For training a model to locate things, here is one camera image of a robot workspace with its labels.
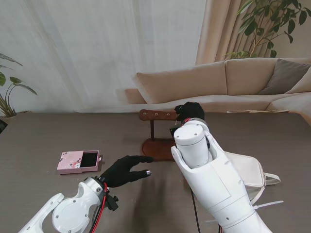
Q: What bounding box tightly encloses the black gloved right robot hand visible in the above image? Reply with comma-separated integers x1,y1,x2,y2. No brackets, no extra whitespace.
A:
174,101,206,123

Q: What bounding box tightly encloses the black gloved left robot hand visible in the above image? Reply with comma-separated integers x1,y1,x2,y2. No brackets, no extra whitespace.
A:
99,155,154,188

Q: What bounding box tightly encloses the pink floral gift box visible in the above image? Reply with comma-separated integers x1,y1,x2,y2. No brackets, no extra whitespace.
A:
56,150,103,175

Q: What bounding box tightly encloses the white zippered pouch bag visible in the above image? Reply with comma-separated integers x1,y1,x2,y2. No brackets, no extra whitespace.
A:
222,151,281,206

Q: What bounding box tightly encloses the brown wooden jewelry stand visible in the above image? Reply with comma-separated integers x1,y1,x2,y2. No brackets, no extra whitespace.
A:
139,109,185,163

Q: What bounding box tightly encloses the beige sofa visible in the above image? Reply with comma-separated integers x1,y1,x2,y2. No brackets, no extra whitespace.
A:
125,57,311,115

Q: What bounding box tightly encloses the beige curtain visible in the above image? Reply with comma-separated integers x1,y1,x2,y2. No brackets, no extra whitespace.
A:
195,0,311,66

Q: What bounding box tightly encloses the grey sofa cushion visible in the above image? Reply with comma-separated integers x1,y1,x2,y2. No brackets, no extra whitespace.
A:
259,58,311,95

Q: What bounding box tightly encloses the tall green leafy plant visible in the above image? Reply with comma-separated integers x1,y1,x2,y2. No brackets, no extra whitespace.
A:
225,0,308,60

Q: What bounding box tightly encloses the beige sofa cushion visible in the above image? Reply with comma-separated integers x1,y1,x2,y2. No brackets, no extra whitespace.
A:
285,69,311,95

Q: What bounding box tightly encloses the white sheer curtain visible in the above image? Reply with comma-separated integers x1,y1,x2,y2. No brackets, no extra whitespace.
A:
0,0,207,114

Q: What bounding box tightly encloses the broad-leaf green potted plant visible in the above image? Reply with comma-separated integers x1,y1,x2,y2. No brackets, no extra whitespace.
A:
0,52,38,118

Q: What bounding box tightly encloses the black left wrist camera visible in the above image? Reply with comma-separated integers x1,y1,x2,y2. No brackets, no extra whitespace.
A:
105,194,120,212

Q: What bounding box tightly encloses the red left arm cable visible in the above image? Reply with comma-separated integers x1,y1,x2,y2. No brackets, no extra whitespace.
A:
92,182,109,233

